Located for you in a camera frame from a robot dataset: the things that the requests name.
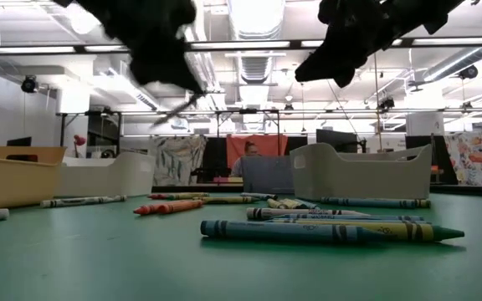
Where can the person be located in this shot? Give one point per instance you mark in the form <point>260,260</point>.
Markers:
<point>249,150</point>

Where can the orange cloth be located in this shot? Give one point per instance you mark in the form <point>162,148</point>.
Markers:
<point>272,146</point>

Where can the black ceiling spotlight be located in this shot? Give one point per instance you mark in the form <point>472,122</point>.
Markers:
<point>29,85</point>
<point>468,72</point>

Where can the leaf print cloth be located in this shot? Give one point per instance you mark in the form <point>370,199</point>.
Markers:
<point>178,161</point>

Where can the silver ventilation duct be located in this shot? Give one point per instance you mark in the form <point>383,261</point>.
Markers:
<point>255,67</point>

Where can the red desk lamp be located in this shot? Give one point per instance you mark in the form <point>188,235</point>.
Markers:
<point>80,140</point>

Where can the black monitor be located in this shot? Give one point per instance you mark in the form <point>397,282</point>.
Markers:
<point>335,140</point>

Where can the pale grey plastic bin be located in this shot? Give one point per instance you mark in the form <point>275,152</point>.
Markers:
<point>362,180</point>

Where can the white plastic bin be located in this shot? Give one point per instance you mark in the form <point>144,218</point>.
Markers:
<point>107,175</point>

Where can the yellow-green crayons back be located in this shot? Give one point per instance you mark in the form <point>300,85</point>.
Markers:
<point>228,200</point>

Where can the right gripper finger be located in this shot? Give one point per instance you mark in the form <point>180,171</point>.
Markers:
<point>345,79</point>
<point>333,62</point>

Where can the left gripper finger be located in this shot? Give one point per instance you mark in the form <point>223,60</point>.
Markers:
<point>161,67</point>

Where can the white column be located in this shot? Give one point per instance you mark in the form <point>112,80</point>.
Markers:
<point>425,124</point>

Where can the yellow plastic bin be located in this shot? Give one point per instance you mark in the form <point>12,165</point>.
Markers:
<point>15,184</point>

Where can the yellow and orange crayon pair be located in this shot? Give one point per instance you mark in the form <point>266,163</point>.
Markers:
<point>157,196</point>

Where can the ceiling strip light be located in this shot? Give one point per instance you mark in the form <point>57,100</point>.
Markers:
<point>27,49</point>
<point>458,41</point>
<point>241,44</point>

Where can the green table mat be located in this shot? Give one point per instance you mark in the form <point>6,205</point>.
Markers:
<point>98,259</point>

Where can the dark grey plastic bin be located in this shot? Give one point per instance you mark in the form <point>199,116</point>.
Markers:
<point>266,175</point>

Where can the colourful floral cloth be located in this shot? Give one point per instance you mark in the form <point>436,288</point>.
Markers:
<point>475,159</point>

